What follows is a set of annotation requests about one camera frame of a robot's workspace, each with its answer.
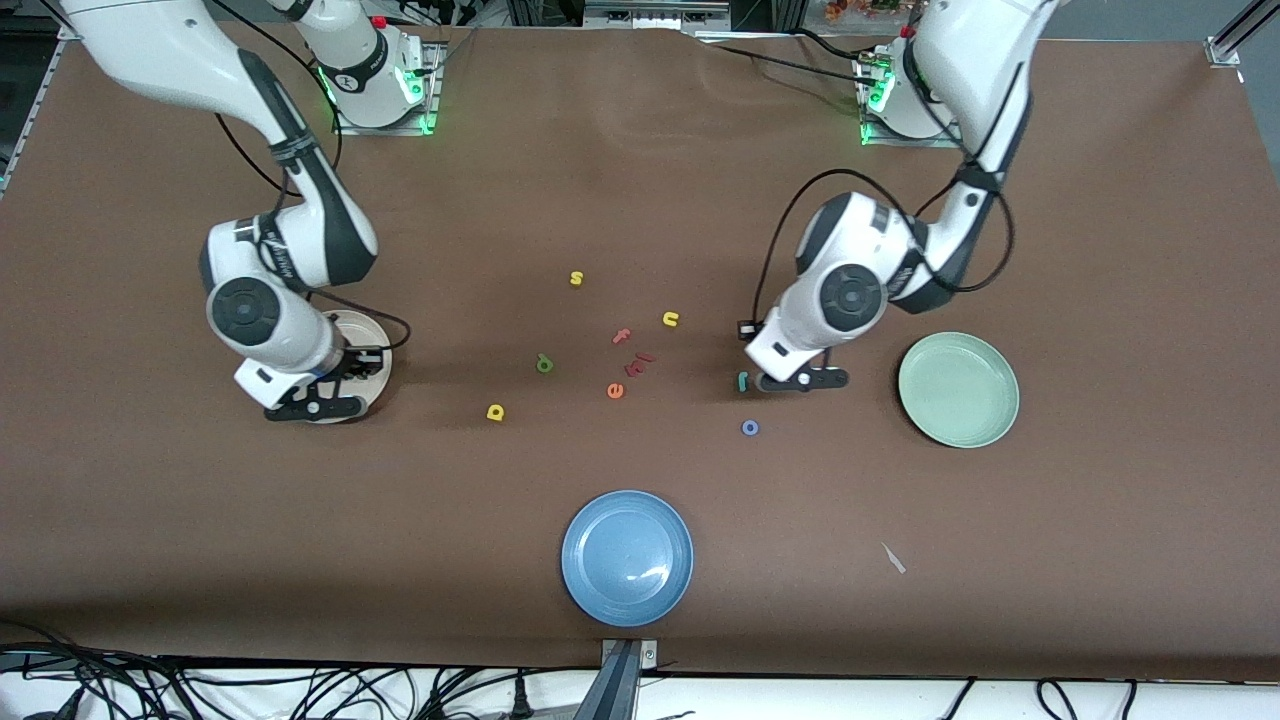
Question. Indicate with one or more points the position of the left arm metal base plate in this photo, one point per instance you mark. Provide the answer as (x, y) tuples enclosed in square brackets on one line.
[(900, 142)]

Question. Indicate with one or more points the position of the black metal frame post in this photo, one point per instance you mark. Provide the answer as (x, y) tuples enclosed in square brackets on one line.
[(770, 12), (545, 10)]

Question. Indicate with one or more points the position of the aluminium frame rail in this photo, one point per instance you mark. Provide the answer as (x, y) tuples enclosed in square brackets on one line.
[(1225, 45), (45, 95)]

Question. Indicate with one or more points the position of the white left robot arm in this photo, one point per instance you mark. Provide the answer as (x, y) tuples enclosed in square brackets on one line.
[(980, 50)]

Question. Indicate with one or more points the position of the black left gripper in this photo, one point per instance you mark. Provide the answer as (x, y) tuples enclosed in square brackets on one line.
[(747, 329)]

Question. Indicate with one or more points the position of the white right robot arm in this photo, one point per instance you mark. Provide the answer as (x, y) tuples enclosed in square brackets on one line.
[(150, 50)]

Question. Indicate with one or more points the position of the silver electronics box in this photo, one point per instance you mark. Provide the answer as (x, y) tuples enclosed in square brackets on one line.
[(655, 12)]

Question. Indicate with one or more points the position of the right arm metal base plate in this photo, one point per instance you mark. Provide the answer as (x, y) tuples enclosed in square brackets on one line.
[(385, 130)]

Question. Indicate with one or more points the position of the beige brown plate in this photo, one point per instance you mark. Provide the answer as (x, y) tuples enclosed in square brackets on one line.
[(365, 332)]

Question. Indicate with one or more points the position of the black power plug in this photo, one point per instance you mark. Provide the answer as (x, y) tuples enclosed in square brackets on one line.
[(520, 703)]

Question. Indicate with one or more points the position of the grey metal camera mount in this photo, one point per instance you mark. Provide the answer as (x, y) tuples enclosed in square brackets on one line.
[(618, 685)]

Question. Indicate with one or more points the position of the blue plate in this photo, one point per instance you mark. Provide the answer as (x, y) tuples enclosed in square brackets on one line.
[(627, 558)]

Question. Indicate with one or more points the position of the orange decoration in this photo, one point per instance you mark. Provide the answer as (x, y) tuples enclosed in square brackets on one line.
[(860, 8)]

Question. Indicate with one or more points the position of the white paper scrap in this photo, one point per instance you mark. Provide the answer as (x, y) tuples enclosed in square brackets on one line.
[(894, 559)]

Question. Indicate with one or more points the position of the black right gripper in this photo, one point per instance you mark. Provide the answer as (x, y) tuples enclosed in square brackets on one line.
[(352, 361)]

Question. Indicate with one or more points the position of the pale green plate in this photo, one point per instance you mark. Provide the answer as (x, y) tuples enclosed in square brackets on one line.
[(958, 390)]

